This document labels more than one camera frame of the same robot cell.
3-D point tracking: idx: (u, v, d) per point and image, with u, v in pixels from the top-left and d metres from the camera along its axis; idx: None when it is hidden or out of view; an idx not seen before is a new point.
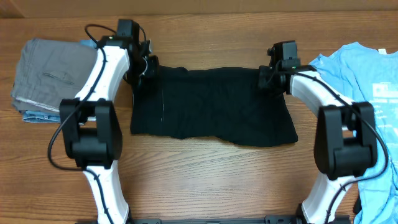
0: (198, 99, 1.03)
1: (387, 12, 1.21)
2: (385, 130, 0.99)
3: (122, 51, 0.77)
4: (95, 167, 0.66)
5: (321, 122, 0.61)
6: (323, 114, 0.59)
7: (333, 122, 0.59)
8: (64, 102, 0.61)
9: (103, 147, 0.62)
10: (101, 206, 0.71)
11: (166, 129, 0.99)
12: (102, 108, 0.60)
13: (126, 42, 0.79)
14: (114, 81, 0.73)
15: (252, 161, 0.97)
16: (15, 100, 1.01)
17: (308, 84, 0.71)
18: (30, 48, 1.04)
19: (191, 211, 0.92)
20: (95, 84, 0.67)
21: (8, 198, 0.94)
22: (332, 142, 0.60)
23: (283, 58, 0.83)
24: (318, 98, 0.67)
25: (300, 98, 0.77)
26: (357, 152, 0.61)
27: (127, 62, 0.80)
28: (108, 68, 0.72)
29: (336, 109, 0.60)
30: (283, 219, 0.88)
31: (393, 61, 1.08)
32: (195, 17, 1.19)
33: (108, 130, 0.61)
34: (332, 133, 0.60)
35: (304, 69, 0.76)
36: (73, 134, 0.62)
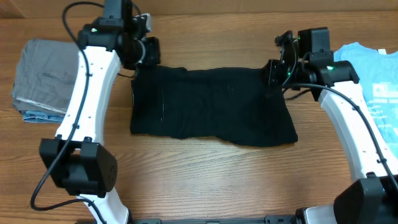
0: (198, 99, 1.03)
1: (386, 12, 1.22)
2: (385, 130, 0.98)
3: (109, 56, 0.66)
4: (87, 196, 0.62)
5: (356, 192, 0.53)
6: (362, 193, 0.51)
7: (372, 201, 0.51)
8: (43, 146, 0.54)
9: (94, 185, 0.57)
10: (99, 222, 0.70)
11: (166, 128, 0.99)
12: (89, 156, 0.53)
13: (113, 33, 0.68)
14: (104, 99, 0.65)
15: (252, 161, 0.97)
16: (15, 100, 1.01)
17: (344, 114, 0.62)
18: (30, 49, 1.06)
19: (191, 211, 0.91)
20: (77, 117, 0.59)
21: (7, 198, 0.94)
22: (365, 216, 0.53)
23: (312, 51, 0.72)
24: (354, 145, 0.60)
25: (326, 113, 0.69)
26: (389, 221, 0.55)
27: (117, 62, 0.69)
28: (93, 83, 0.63)
29: (379, 188, 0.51)
30: (283, 219, 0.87)
31: (393, 61, 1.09)
32: (195, 17, 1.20)
33: (97, 173, 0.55)
34: (369, 209, 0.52)
35: (340, 69, 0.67)
36: (61, 174, 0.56)
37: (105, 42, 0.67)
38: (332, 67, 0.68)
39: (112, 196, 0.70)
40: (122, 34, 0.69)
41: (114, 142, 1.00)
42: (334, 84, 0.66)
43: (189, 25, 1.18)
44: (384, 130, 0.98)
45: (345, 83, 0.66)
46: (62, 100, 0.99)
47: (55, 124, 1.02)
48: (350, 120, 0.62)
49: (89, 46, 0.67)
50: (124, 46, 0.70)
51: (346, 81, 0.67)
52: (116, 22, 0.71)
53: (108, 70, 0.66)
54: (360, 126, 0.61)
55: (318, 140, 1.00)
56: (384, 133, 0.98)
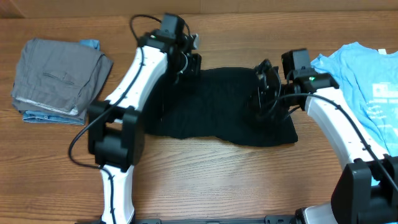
0: (198, 99, 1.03)
1: (385, 12, 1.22)
2: (385, 130, 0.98)
3: (160, 56, 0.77)
4: (112, 167, 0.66)
5: (346, 178, 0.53)
6: (351, 175, 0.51)
7: (362, 185, 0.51)
8: (94, 103, 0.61)
9: (124, 152, 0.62)
10: (107, 206, 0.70)
11: (166, 129, 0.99)
12: (132, 117, 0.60)
13: (166, 45, 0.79)
14: (149, 86, 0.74)
15: (252, 161, 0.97)
16: (15, 100, 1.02)
17: (330, 114, 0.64)
18: (30, 49, 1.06)
19: (191, 211, 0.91)
20: (127, 90, 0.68)
21: (7, 198, 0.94)
22: (357, 203, 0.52)
23: (295, 69, 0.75)
24: (341, 139, 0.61)
25: (316, 121, 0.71)
26: (384, 211, 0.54)
27: (163, 66, 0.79)
28: (145, 72, 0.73)
29: (366, 167, 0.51)
30: (283, 219, 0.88)
31: (393, 61, 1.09)
32: (195, 17, 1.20)
33: (130, 139, 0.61)
34: (359, 194, 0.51)
35: (322, 81, 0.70)
36: (97, 134, 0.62)
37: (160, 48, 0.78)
38: (313, 78, 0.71)
39: (129, 186, 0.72)
40: (173, 46, 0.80)
41: None
42: (316, 90, 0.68)
43: (189, 25, 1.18)
44: (384, 130, 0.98)
45: (327, 89, 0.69)
46: (61, 100, 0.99)
47: (55, 124, 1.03)
48: (334, 119, 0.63)
49: (146, 48, 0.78)
50: (172, 56, 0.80)
51: (328, 88, 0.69)
52: (170, 36, 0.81)
53: (157, 66, 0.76)
54: (344, 122, 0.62)
55: (317, 140, 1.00)
56: (383, 133, 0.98)
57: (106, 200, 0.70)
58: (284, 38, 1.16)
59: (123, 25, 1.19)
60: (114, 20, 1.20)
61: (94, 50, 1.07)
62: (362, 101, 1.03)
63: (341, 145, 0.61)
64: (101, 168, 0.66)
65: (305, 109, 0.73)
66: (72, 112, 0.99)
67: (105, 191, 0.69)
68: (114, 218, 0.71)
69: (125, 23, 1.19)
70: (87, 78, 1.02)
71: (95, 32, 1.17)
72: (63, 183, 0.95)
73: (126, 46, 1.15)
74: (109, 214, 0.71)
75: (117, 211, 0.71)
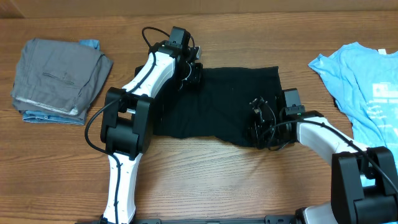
0: (198, 99, 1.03)
1: (385, 12, 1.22)
2: (385, 130, 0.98)
3: (170, 60, 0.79)
4: (120, 155, 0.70)
5: (336, 169, 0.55)
6: (338, 163, 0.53)
7: (351, 172, 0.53)
8: (112, 89, 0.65)
9: (134, 139, 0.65)
10: (112, 198, 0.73)
11: (166, 129, 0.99)
12: (144, 104, 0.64)
13: (176, 52, 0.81)
14: (158, 84, 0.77)
15: (252, 161, 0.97)
16: (15, 100, 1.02)
17: (316, 130, 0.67)
18: (30, 49, 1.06)
19: (191, 211, 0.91)
20: (140, 83, 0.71)
21: (7, 198, 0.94)
22: (350, 192, 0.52)
23: (286, 106, 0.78)
24: (328, 144, 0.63)
25: (308, 145, 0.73)
26: (380, 205, 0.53)
27: (171, 70, 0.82)
28: (156, 71, 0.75)
29: (352, 156, 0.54)
30: (283, 219, 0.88)
31: (392, 61, 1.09)
32: (195, 17, 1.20)
33: (143, 124, 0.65)
34: (351, 182, 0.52)
35: (310, 116, 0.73)
36: (112, 119, 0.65)
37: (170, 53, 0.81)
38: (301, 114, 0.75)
39: (134, 180, 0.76)
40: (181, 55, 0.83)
41: None
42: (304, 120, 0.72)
43: (189, 26, 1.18)
44: (384, 130, 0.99)
45: (315, 119, 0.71)
46: (61, 100, 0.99)
47: (55, 124, 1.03)
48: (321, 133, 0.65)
49: (158, 52, 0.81)
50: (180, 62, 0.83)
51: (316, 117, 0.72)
52: (178, 46, 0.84)
53: (167, 69, 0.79)
54: (331, 134, 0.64)
55: None
56: (383, 133, 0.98)
57: (111, 190, 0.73)
58: (284, 38, 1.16)
59: (123, 25, 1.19)
60: (114, 20, 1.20)
61: (94, 50, 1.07)
62: (362, 101, 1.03)
63: (330, 151, 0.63)
64: (109, 155, 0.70)
65: (298, 138, 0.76)
66: (72, 112, 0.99)
67: (111, 181, 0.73)
68: (115, 210, 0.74)
69: (125, 23, 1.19)
70: (87, 78, 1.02)
71: (95, 33, 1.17)
72: (63, 183, 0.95)
73: (127, 46, 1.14)
74: (112, 206, 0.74)
75: (121, 203, 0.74)
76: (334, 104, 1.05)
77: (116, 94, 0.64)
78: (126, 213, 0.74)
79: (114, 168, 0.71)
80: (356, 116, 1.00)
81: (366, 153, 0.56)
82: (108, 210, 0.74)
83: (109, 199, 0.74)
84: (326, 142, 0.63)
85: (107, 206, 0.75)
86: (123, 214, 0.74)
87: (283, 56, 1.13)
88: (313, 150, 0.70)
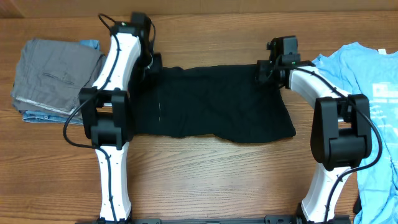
0: (194, 97, 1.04)
1: (386, 12, 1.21)
2: (385, 130, 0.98)
3: (134, 40, 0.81)
4: (109, 147, 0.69)
5: (317, 111, 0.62)
6: (319, 105, 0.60)
7: (329, 112, 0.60)
8: (82, 90, 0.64)
9: (119, 132, 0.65)
10: (106, 194, 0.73)
11: (165, 128, 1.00)
12: (120, 97, 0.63)
13: (138, 28, 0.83)
14: (128, 70, 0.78)
15: (252, 160, 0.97)
16: (15, 100, 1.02)
17: (306, 79, 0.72)
18: (30, 48, 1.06)
19: (191, 211, 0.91)
20: (109, 75, 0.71)
21: (7, 198, 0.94)
22: (327, 129, 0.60)
23: (283, 53, 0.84)
24: (314, 91, 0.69)
25: (298, 92, 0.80)
26: (353, 142, 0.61)
27: (138, 49, 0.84)
28: (122, 56, 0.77)
29: (331, 100, 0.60)
30: (283, 219, 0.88)
31: (393, 61, 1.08)
32: (195, 17, 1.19)
33: (124, 117, 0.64)
34: (328, 121, 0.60)
35: (303, 64, 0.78)
36: (91, 117, 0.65)
37: (132, 30, 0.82)
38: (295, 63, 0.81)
39: (125, 172, 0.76)
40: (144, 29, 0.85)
41: None
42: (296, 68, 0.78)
43: (188, 25, 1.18)
44: (384, 130, 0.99)
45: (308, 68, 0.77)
46: (61, 101, 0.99)
47: (55, 124, 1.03)
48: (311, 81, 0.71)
49: (119, 34, 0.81)
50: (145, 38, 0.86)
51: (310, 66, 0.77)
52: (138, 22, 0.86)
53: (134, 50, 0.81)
54: (318, 81, 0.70)
55: None
56: (383, 133, 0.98)
57: (103, 186, 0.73)
58: None
59: None
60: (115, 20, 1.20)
61: (94, 50, 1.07)
62: None
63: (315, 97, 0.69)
64: (96, 150, 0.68)
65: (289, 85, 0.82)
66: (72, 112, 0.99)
67: (102, 177, 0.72)
68: (112, 206, 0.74)
69: None
70: (87, 78, 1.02)
71: (95, 33, 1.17)
72: (63, 183, 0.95)
73: None
74: (108, 203, 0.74)
75: (116, 198, 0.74)
76: None
77: (88, 93, 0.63)
78: (122, 206, 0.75)
79: (104, 162, 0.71)
80: None
81: (347, 98, 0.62)
82: (104, 208, 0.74)
83: (103, 196, 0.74)
84: (313, 89, 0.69)
85: (102, 204, 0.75)
86: (119, 209, 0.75)
87: None
88: (302, 96, 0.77)
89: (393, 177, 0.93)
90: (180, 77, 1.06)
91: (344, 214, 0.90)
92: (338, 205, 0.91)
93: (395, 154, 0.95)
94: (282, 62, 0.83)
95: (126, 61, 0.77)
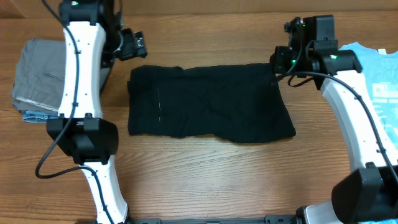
0: (194, 97, 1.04)
1: (386, 12, 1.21)
2: (385, 129, 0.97)
3: (93, 28, 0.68)
4: (92, 163, 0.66)
5: (354, 182, 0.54)
6: (361, 183, 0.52)
7: (370, 192, 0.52)
8: (50, 124, 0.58)
9: (101, 155, 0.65)
10: (99, 203, 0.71)
11: (164, 127, 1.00)
12: (94, 129, 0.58)
13: (96, 2, 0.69)
14: (96, 74, 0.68)
15: (252, 161, 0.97)
16: (15, 100, 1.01)
17: (347, 107, 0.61)
18: (30, 48, 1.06)
19: (191, 211, 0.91)
20: (75, 95, 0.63)
21: (7, 198, 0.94)
22: (360, 204, 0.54)
23: (316, 40, 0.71)
24: (354, 130, 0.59)
25: (328, 101, 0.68)
26: (385, 211, 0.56)
27: (102, 36, 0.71)
28: (84, 59, 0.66)
29: (377, 180, 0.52)
30: (283, 219, 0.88)
31: (393, 61, 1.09)
32: (195, 17, 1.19)
33: (101, 140, 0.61)
34: (365, 198, 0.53)
35: (346, 56, 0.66)
36: (66, 144, 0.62)
37: (89, 8, 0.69)
38: (336, 56, 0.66)
39: (115, 180, 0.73)
40: (104, 4, 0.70)
41: None
42: (337, 72, 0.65)
43: (189, 25, 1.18)
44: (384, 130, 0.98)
45: (351, 73, 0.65)
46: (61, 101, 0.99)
47: None
48: (353, 109, 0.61)
49: (74, 22, 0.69)
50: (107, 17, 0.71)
51: (350, 70, 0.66)
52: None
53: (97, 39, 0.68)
54: (362, 116, 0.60)
55: (318, 140, 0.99)
56: None
57: (95, 198, 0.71)
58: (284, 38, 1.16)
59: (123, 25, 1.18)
60: None
61: None
62: None
63: (352, 135, 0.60)
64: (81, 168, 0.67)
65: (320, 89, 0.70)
66: None
67: (92, 190, 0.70)
68: (108, 214, 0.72)
69: (125, 23, 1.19)
70: None
71: None
72: (63, 183, 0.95)
73: None
74: (102, 211, 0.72)
75: (111, 206, 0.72)
76: None
77: (58, 127, 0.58)
78: (119, 213, 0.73)
79: (91, 177, 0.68)
80: None
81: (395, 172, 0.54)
82: (100, 216, 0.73)
83: (97, 205, 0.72)
84: (353, 127, 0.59)
85: (97, 213, 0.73)
86: (115, 214, 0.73)
87: None
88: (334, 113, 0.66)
89: None
90: (180, 77, 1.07)
91: None
92: None
93: None
94: (315, 51, 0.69)
95: (91, 63, 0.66)
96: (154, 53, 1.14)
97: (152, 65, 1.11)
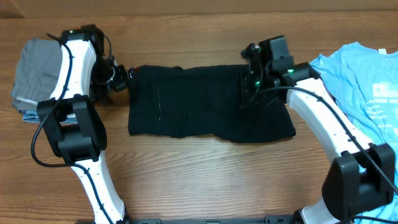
0: (194, 97, 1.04)
1: (386, 12, 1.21)
2: (385, 129, 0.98)
3: (85, 45, 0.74)
4: (83, 161, 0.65)
5: (334, 173, 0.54)
6: (339, 169, 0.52)
7: (351, 178, 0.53)
8: (40, 104, 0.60)
9: (89, 144, 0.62)
10: (96, 203, 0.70)
11: (165, 128, 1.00)
12: (81, 104, 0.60)
13: (87, 33, 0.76)
14: (86, 73, 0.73)
15: (252, 161, 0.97)
16: (14, 100, 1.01)
17: (313, 109, 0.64)
18: (30, 48, 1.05)
19: (191, 211, 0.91)
20: (66, 83, 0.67)
21: (7, 198, 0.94)
22: (346, 193, 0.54)
23: (273, 59, 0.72)
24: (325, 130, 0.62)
25: (296, 111, 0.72)
26: (372, 196, 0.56)
27: (93, 54, 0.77)
28: (77, 63, 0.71)
29: (352, 162, 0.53)
30: (283, 219, 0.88)
31: (393, 61, 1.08)
32: (195, 17, 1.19)
33: (89, 124, 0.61)
34: (349, 186, 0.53)
35: (302, 71, 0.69)
36: (55, 132, 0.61)
37: (81, 37, 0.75)
38: (292, 70, 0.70)
39: (109, 178, 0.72)
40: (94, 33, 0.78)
41: (114, 142, 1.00)
42: (296, 83, 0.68)
43: (188, 25, 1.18)
44: (384, 130, 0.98)
45: (308, 81, 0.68)
46: None
47: None
48: (316, 111, 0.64)
49: (69, 42, 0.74)
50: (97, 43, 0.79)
51: (308, 79, 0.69)
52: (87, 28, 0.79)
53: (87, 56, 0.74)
54: (329, 115, 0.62)
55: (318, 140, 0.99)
56: (383, 133, 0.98)
57: (91, 198, 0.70)
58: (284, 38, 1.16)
59: (123, 25, 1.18)
60: (115, 20, 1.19)
61: None
62: (362, 101, 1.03)
63: (324, 136, 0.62)
64: (72, 166, 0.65)
65: (286, 101, 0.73)
66: None
67: (87, 190, 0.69)
68: (106, 213, 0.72)
69: (125, 23, 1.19)
70: None
71: None
72: (63, 183, 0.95)
73: (127, 46, 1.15)
74: (100, 211, 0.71)
75: (107, 204, 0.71)
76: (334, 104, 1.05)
77: (46, 107, 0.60)
78: (116, 211, 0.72)
79: (84, 176, 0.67)
80: (356, 116, 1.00)
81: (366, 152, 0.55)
82: (97, 215, 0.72)
83: (94, 205, 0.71)
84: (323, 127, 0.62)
85: (95, 213, 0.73)
86: (113, 213, 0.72)
87: None
88: (304, 120, 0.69)
89: None
90: (179, 76, 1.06)
91: None
92: None
93: None
94: (273, 70, 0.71)
95: (81, 65, 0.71)
96: (154, 53, 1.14)
97: (152, 65, 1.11)
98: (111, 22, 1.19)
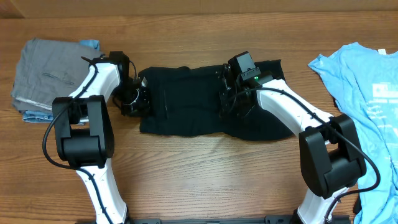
0: (201, 98, 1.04)
1: (386, 12, 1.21)
2: (385, 130, 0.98)
3: (112, 68, 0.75)
4: (89, 167, 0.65)
5: (302, 146, 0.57)
6: (305, 142, 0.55)
7: (318, 147, 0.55)
8: (56, 100, 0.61)
9: (96, 145, 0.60)
10: (98, 206, 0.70)
11: (173, 128, 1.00)
12: (95, 103, 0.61)
13: (116, 60, 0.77)
14: (107, 88, 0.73)
15: (253, 161, 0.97)
16: (15, 100, 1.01)
17: (277, 99, 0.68)
18: (30, 48, 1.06)
19: (191, 211, 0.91)
20: (87, 86, 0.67)
21: (7, 198, 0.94)
22: (319, 166, 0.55)
23: (242, 72, 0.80)
24: (290, 115, 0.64)
25: (269, 111, 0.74)
26: (346, 168, 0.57)
27: (117, 77, 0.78)
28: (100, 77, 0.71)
29: (316, 132, 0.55)
30: (283, 219, 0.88)
31: (393, 61, 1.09)
32: (195, 17, 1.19)
33: (100, 124, 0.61)
34: (318, 156, 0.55)
35: (267, 77, 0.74)
36: (65, 130, 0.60)
37: (111, 61, 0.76)
38: (257, 78, 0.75)
39: (112, 180, 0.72)
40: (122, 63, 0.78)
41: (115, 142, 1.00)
42: (262, 85, 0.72)
43: (188, 25, 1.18)
44: (384, 130, 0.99)
45: (273, 82, 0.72)
46: None
47: None
48: (281, 102, 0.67)
49: (98, 63, 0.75)
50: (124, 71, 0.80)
51: (273, 81, 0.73)
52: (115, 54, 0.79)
53: (111, 76, 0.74)
54: (291, 101, 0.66)
55: None
56: (384, 133, 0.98)
57: (94, 200, 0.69)
58: (284, 38, 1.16)
59: (123, 26, 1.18)
60: (115, 20, 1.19)
61: (95, 50, 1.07)
62: (362, 101, 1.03)
63: (292, 122, 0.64)
64: (77, 170, 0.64)
65: (259, 104, 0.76)
66: None
67: (91, 193, 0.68)
68: (107, 216, 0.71)
69: (125, 24, 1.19)
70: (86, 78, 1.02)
71: (95, 33, 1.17)
72: (63, 183, 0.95)
73: (127, 47, 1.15)
74: (102, 214, 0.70)
75: (110, 208, 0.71)
76: (334, 104, 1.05)
77: (62, 103, 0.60)
78: (117, 214, 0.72)
79: (89, 180, 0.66)
80: (356, 116, 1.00)
81: (329, 124, 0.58)
82: (99, 218, 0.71)
83: (96, 208, 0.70)
84: (288, 112, 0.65)
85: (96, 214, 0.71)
86: (115, 216, 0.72)
87: (283, 56, 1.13)
88: (275, 116, 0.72)
89: (393, 177, 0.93)
90: (181, 77, 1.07)
91: (345, 214, 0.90)
92: (339, 205, 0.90)
93: (395, 154, 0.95)
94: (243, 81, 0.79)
95: (104, 81, 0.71)
96: (154, 53, 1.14)
97: (153, 65, 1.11)
98: (111, 22, 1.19)
